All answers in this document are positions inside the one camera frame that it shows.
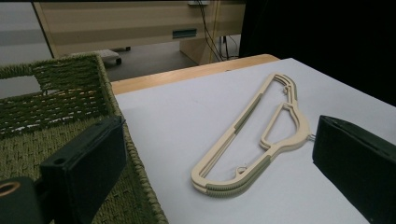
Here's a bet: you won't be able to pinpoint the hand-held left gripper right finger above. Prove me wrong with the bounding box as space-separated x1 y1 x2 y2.
312 114 396 224

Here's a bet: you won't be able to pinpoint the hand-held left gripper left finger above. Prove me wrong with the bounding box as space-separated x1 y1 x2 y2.
39 115 128 224

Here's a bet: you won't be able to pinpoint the beige plastic clothes hanger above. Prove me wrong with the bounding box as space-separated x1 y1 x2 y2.
190 72 316 199

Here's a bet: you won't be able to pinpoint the green woven basket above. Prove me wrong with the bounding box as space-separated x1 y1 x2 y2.
0 53 169 224

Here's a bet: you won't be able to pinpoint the chair base with casters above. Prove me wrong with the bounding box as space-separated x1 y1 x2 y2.
71 49 123 66

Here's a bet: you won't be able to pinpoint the dark curtain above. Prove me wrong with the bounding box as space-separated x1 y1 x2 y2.
238 0 396 106

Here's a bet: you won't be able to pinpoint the light wooden desk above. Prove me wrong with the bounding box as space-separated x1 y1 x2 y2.
32 0 247 65

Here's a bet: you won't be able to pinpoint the white cabinet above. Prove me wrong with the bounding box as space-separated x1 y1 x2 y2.
0 2 54 66

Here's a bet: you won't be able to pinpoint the black cables at desk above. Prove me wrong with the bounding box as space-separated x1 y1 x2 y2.
194 0 241 62

